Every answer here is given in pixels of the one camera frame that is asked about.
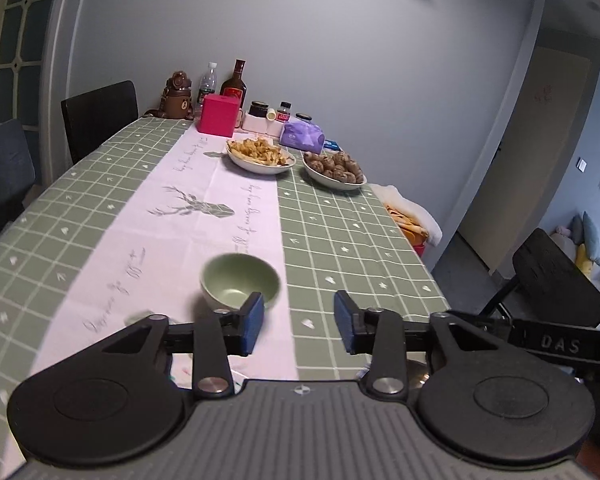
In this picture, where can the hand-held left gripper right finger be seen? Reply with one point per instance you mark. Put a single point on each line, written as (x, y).
(344, 325)

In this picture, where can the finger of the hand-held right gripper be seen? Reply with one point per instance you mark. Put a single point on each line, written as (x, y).
(495, 324)

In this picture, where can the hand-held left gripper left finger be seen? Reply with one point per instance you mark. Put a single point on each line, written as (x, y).
(252, 324)

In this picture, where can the green bowl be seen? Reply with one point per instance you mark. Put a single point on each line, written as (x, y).
(230, 275)

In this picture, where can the green checked tablecloth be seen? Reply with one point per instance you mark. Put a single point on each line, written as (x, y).
(330, 240)

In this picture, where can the blue pillow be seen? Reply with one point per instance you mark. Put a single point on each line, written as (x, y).
(592, 237)

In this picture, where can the white cloth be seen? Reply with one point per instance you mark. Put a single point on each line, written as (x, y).
(420, 210)

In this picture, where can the white dish of brown food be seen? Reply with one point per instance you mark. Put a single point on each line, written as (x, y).
(335, 167)

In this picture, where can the white dish of fries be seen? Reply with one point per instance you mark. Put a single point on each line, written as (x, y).
(260, 155)

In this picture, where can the beige door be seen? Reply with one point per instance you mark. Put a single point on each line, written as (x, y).
(535, 150)

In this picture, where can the blue packet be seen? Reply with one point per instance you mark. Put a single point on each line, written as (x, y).
(332, 145)

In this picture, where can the purple packet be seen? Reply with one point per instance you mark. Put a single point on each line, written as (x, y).
(302, 136)

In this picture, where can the dark jar in white holder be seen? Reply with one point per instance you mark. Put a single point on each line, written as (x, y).
(258, 119)

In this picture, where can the pink box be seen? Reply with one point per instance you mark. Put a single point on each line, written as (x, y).
(219, 115)

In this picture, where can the small dark-lid jar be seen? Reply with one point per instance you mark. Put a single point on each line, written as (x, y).
(304, 117)

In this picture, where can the small red-label bottle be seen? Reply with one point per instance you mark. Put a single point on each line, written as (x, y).
(284, 112)

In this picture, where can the dark liquor bottle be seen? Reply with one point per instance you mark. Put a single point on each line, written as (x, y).
(234, 87)

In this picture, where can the brown bear bottle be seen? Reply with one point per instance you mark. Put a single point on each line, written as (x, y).
(176, 97)

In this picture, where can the clear water bottle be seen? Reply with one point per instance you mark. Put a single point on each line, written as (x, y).
(207, 85)

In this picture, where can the black wooden chair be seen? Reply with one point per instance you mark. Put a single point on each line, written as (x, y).
(2, 175)
(100, 115)

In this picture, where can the glass-paned door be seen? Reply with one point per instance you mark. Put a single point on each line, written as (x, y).
(15, 35)

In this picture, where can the white light switch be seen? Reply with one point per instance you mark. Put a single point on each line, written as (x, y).
(583, 164)

